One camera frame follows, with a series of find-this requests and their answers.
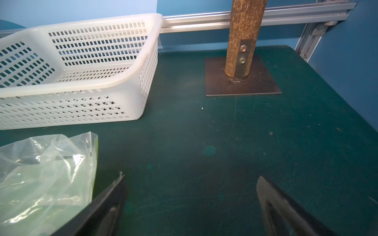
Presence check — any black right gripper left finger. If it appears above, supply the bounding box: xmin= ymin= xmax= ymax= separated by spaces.
xmin=52 ymin=173 xmax=128 ymax=236

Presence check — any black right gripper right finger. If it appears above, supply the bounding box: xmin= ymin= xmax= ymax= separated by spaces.
xmin=257 ymin=176 xmax=337 ymax=236

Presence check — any clear zip-top bag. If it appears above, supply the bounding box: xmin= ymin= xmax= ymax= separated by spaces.
xmin=1 ymin=132 xmax=98 ymax=236

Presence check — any white perforated plastic basket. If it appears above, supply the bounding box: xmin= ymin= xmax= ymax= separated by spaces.
xmin=1 ymin=13 xmax=163 ymax=130

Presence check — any artificial pink blossom tree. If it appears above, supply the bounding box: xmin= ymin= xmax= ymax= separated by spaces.
xmin=224 ymin=0 xmax=267 ymax=80

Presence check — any dark square tree base plate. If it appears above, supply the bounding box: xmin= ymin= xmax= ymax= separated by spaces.
xmin=204 ymin=55 xmax=282 ymax=97

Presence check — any aluminium right frame rail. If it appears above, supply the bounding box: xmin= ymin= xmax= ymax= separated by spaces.
xmin=295 ymin=21 xmax=339 ymax=63

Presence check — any aluminium frame rail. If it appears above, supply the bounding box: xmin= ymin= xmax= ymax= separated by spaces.
xmin=0 ymin=1 xmax=357 ymax=38
xmin=295 ymin=21 xmax=339 ymax=63

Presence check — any aluminium back frame rail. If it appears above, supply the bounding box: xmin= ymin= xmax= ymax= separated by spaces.
xmin=0 ymin=1 xmax=357 ymax=38

